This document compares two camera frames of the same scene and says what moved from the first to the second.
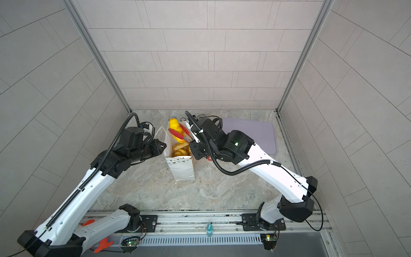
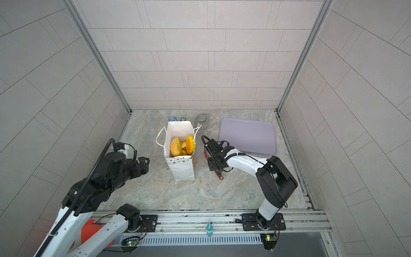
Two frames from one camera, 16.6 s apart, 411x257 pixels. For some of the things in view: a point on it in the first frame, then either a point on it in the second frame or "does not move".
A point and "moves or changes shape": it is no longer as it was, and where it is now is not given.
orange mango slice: (174, 125) moves or changes shape
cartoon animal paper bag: (182, 167) does not move
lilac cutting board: (261, 133) does not move
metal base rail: (230, 228) does not move
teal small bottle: (209, 230) does not move
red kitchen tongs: (185, 135) -> (220, 178)
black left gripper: (157, 150) -> (138, 172)
